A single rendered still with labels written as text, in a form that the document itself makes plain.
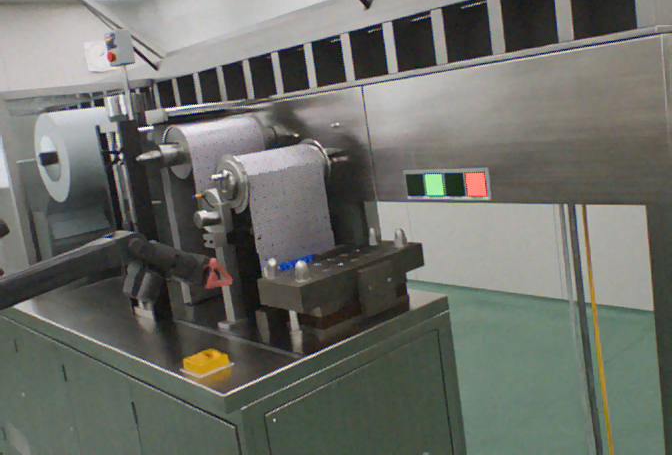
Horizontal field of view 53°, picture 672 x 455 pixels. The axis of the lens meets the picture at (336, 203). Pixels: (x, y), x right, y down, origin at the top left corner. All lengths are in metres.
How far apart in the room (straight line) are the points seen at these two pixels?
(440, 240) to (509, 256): 0.56
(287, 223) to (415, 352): 0.44
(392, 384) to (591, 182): 0.64
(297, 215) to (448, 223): 3.09
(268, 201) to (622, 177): 0.79
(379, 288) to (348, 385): 0.24
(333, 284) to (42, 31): 6.15
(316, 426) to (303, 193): 0.57
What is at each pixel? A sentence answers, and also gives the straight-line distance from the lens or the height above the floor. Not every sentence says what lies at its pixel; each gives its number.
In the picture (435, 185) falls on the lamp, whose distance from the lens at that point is 1.60.
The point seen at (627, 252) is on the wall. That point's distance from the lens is 4.08.
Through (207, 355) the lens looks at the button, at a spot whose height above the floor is 0.92.
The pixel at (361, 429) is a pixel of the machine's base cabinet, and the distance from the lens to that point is 1.59.
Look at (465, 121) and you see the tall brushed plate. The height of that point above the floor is 1.32.
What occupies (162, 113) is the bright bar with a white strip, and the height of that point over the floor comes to 1.44.
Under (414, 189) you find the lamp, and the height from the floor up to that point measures 1.17.
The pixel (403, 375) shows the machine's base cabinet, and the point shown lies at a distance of 1.65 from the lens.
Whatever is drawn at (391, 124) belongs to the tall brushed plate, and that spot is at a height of 1.33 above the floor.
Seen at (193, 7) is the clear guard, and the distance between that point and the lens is 2.20.
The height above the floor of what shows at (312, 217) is 1.13.
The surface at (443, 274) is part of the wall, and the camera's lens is 4.87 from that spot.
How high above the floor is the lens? 1.40
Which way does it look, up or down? 8 degrees down
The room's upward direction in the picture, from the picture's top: 8 degrees counter-clockwise
